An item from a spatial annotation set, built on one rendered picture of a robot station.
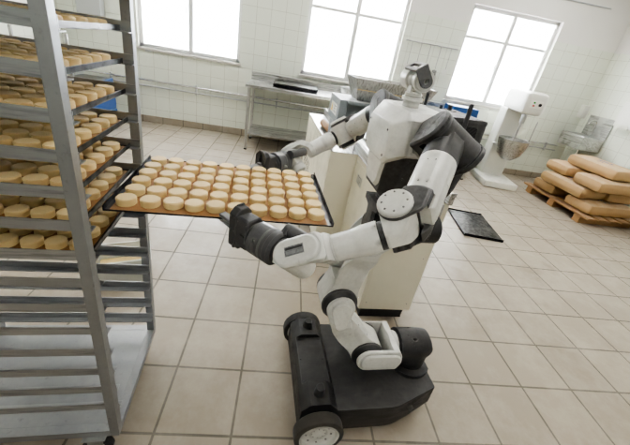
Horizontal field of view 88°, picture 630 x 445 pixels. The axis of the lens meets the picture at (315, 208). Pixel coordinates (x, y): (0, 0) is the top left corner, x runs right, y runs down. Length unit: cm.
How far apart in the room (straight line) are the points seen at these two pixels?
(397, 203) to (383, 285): 134
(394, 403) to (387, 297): 66
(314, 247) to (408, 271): 134
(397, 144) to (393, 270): 110
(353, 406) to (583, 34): 621
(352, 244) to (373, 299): 137
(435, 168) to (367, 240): 23
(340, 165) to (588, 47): 522
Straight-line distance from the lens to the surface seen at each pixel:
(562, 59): 668
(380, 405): 162
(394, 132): 99
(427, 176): 78
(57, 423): 163
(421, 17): 559
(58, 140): 88
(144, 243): 150
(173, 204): 94
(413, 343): 166
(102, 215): 121
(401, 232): 71
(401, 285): 206
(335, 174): 233
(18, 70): 91
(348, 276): 126
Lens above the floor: 145
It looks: 26 degrees down
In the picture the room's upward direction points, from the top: 10 degrees clockwise
